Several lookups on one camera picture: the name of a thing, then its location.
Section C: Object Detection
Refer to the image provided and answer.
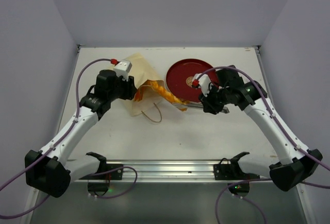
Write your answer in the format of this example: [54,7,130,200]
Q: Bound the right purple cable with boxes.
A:
[191,65,330,224]

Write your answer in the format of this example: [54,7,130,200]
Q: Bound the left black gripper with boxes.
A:
[108,72,137,101]

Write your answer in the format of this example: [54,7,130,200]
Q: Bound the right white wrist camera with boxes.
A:
[191,73,220,97]

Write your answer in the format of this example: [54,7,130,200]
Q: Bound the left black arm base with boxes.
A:
[86,152,123,196]

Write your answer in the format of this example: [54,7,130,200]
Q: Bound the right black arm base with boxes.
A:
[213,151,261,198]

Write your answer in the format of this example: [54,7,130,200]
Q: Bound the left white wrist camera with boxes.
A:
[113,60,132,81]

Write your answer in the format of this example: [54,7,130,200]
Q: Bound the beige paper bag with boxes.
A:
[123,53,164,123]

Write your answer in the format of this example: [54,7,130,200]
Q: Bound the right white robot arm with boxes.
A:
[192,65,324,192]

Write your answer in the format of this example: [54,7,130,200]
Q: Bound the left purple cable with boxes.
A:
[0,58,139,220]

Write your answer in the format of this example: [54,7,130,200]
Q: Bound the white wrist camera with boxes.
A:
[113,60,132,81]
[191,73,220,97]

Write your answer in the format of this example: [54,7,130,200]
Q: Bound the aluminium rail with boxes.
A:
[65,154,279,183]

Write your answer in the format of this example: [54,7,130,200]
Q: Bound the purple cable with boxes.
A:
[191,65,330,224]
[0,58,139,220]

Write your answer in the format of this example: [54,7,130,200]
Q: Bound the metal tongs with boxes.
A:
[172,102,229,114]

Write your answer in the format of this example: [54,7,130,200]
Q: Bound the braided fake bread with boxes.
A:
[146,80,187,111]

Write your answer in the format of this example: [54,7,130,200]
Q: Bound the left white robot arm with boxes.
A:
[25,70,137,198]

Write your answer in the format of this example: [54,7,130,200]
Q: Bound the red round tray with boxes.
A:
[166,59,213,102]

